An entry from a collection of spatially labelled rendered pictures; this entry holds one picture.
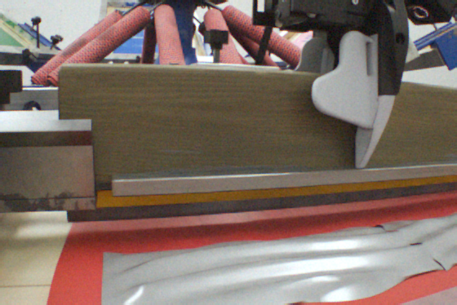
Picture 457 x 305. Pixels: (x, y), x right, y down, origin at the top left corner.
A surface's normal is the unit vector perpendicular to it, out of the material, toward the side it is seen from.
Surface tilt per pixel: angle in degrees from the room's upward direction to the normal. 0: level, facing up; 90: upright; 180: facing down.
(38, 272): 0
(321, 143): 90
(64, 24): 90
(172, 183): 90
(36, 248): 0
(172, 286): 31
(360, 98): 82
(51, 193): 90
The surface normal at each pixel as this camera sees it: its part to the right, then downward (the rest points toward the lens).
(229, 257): 0.24, -0.76
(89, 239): 0.04, -0.98
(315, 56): 0.22, 0.33
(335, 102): 0.30, 0.06
